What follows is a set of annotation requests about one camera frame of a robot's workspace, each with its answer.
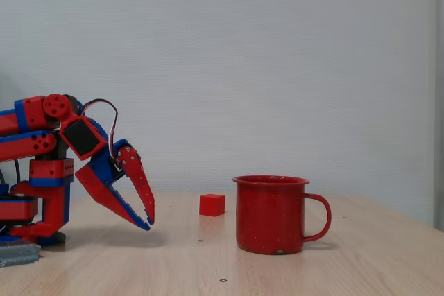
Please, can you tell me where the red cube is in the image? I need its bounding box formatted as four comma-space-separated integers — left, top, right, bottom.
199, 193, 226, 218

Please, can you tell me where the red enamel mug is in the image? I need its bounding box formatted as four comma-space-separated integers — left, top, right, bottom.
232, 175, 332, 256

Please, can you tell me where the red white black servo wire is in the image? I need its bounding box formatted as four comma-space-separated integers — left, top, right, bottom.
76, 98, 119, 164

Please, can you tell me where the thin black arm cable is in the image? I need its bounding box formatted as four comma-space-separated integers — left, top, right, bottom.
12, 157, 22, 186

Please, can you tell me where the grey duct tape piece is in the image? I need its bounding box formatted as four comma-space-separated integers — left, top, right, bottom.
0, 243, 42, 268

